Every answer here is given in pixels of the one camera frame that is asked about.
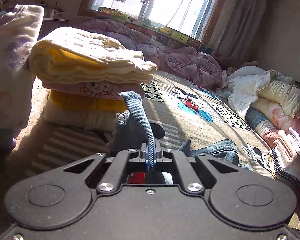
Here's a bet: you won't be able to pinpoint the blue denim jeans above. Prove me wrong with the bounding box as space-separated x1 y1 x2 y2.
108 91 239 166

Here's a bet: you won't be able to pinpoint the cluttered side desk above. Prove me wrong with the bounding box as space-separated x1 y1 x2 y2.
0 4 69 40

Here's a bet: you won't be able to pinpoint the pink cartoon folded garment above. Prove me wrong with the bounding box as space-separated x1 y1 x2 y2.
42 81 145 100

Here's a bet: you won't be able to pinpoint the Mickey Mouse plush blanket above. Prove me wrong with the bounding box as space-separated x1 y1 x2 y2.
9 71 279 179

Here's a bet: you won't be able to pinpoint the folded clothes stack right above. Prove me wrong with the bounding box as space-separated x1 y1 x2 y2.
271 127 300 188

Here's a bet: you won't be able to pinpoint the window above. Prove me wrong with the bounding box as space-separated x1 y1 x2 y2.
89 0 216 39

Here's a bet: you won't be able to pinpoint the white folded garment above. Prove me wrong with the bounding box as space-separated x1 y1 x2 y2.
43 99 116 132

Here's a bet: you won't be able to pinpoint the yellow folded garment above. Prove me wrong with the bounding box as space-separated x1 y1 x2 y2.
49 90 127 113

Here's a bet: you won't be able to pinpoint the white floral hanging cloth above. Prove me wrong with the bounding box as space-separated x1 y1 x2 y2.
0 4 45 131

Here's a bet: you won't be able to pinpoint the grey curtain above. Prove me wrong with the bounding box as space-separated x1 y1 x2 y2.
217 0 268 65

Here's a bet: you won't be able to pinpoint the white padded jacket pile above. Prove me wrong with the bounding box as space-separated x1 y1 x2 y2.
222 66 300 135

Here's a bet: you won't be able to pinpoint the purple crumpled quilt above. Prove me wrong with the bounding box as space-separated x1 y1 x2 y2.
76 19 226 88

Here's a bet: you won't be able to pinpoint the cream yellow folded blanket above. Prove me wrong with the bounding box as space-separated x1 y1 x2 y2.
29 27 158 84

